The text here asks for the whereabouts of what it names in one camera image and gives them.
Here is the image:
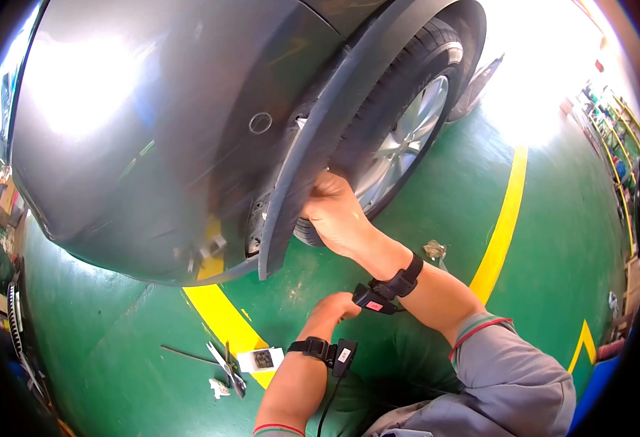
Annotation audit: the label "person's left hand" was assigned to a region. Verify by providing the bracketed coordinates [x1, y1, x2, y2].
[305, 292, 362, 343]

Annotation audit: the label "person's right hand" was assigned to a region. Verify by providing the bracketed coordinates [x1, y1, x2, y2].
[301, 172, 409, 280]

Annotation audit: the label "person's left fingers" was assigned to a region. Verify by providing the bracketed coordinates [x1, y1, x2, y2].
[331, 292, 362, 322]

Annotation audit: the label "person's right fingers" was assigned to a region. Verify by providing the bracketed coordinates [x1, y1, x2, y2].
[301, 172, 349, 219]

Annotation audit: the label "black wheel arch trim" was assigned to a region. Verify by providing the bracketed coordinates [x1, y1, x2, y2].
[258, 0, 463, 282]

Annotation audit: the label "black wrist band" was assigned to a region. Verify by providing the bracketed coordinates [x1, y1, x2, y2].
[287, 336, 359, 379]
[352, 252, 424, 316]

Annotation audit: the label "car wheel with silver rim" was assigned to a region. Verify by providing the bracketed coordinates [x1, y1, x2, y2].
[292, 19, 465, 248]

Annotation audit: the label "small white box of clips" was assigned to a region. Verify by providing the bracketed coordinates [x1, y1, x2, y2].
[236, 347, 286, 374]

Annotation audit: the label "crumpled grey rag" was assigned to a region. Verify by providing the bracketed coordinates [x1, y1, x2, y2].
[422, 239, 448, 261]

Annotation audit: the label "metal snips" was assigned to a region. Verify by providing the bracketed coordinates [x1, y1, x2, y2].
[206, 341, 247, 399]

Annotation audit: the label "thin dark rod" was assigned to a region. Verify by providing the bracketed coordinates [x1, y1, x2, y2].
[160, 344, 222, 366]

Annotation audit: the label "grey car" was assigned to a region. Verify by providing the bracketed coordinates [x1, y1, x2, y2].
[0, 0, 487, 287]

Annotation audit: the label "blue container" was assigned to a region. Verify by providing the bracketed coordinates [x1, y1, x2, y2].
[567, 355, 622, 433]

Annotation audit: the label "cardboard boxes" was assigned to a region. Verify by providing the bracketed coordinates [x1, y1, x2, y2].
[0, 174, 27, 230]

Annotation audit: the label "yellow frame storage shelf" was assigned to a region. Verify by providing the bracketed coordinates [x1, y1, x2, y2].
[560, 81, 640, 259]

